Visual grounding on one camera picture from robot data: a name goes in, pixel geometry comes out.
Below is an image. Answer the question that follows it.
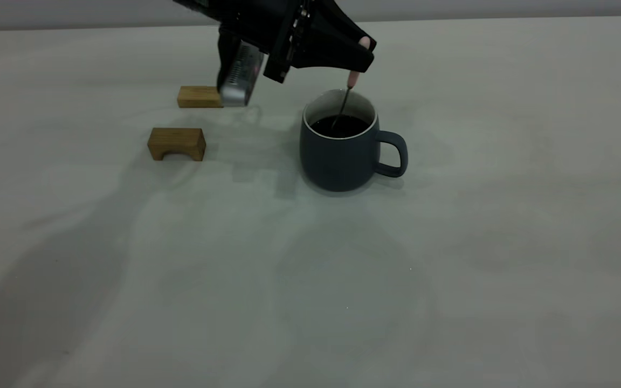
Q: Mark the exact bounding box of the pink handled metal spoon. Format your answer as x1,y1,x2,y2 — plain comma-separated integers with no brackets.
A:
332,36,371,129

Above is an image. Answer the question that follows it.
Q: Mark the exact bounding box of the grey ceramic cup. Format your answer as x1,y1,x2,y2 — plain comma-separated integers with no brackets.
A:
299,89,409,193

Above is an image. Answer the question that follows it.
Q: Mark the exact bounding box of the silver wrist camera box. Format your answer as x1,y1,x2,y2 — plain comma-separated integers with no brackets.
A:
217,27,266,107

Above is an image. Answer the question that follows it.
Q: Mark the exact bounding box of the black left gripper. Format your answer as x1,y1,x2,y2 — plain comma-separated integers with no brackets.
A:
173,0,377,84

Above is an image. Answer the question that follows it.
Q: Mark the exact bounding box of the wooden arch block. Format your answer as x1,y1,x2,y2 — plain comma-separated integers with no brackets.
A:
147,127,206,162
177,85,224,108

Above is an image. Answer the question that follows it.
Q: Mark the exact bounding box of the dark coffee liquid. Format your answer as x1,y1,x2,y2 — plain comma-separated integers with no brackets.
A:
310,114,370,139

